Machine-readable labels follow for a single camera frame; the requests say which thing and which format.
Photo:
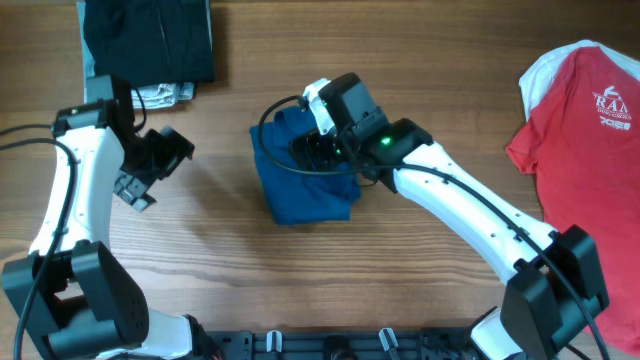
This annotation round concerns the light grey folded garment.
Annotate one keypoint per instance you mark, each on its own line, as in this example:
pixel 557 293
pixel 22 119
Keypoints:
pixel 158 96

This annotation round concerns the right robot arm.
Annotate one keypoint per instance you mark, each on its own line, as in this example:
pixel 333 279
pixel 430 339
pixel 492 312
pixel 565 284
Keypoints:
pixel 554 283

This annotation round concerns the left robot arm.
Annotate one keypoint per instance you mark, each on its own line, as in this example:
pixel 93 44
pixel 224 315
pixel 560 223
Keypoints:
pixel 73 298

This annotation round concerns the red t-shirt white sleeves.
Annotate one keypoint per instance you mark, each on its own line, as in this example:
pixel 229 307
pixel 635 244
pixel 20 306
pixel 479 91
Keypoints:
pixel 581 143

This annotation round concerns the black folded garment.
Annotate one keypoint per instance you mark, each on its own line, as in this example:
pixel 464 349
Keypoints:
pixel 149 42

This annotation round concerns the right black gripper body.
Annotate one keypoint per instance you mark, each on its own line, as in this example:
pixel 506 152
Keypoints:
pixel 314 151

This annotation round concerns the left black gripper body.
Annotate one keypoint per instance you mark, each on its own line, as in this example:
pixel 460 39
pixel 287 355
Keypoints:
pixel 163 155

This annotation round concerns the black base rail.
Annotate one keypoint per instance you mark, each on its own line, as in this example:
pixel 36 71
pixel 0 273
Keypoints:
pixel 384 344

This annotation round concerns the blue t-shirt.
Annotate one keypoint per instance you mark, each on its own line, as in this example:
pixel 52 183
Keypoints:
pixel 295 199

